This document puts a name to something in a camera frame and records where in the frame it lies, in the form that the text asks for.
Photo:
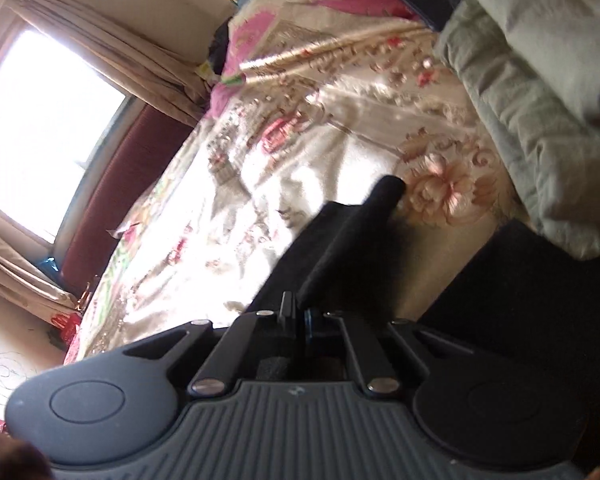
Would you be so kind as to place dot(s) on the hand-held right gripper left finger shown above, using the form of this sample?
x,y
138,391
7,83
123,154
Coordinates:
x,y
288,321

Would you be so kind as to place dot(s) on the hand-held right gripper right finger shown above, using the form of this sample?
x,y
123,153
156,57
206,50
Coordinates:
x,y
309,328

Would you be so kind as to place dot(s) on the black pants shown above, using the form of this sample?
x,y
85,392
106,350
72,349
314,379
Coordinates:
x,y
330,245

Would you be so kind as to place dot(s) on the floral bed blanket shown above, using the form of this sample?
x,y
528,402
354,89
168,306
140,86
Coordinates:
x,y
290,140

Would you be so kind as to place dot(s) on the dark red headboard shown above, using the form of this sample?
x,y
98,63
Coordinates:
x,y
120,185

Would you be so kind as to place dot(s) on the black cloth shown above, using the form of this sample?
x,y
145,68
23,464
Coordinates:
x,y
530,310

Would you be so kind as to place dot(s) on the red patterned bag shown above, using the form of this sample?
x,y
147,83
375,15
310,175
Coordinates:
x,y
66,327

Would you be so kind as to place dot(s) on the beige curtain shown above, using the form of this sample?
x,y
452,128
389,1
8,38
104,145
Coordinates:
x,y
15,280
115,50

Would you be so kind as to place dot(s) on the dark brown fuzzy cloth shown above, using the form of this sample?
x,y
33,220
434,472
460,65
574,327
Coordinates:
x,y
10,452

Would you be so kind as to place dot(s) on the window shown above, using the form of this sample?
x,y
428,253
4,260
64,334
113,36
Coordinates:
x,y
40,130

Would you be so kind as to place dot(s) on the pale green quilt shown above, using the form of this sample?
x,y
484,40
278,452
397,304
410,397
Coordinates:
x,y
525,85

